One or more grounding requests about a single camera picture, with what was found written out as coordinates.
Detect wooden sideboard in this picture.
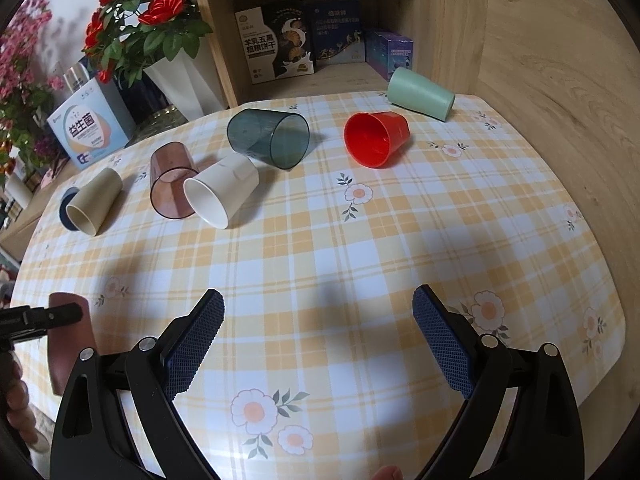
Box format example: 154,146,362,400
1,162,76,266

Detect black and white biscuit box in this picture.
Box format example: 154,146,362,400
235,0,314,84

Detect beige cup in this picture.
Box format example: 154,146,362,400
65,168,122,236

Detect mint green cup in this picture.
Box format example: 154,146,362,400
387,67,456,122

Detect person's left hand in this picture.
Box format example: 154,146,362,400
1,353,38,445

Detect wooden shelf unit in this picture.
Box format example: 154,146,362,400
198,0,487,106

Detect translucent teal cup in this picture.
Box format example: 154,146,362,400
227,108,310,170

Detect white cylinder bottle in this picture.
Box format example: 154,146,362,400
4,174,34,209

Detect translucent brown cup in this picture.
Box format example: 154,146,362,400
150,141,198,220

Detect purple small box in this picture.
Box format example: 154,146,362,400
366,30,413,81

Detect silver canister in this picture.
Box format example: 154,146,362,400
63,62,91,93

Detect light blue probiotic box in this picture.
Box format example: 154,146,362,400
47,78,136,170

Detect red rose bouquet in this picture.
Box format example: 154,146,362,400
84,0,212,86

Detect person's right hand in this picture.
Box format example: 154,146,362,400
371,466,404,480

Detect blue cup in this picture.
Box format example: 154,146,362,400
58,186,79,232

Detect dark blue box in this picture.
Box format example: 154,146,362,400
311,0,366,67

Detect yellow plaid floral tablecloth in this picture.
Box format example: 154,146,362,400
13,92,626,479

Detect gold embossed tray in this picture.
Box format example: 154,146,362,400
126,105,188,148

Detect pink speckled cup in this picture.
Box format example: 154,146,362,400
48,292,98,396

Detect red plastic cup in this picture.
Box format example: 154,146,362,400
343,112,410,169

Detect white cup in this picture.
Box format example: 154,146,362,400
183,153,259,229

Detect pink blossom branch arrangement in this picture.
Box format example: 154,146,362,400
1,0,63,182

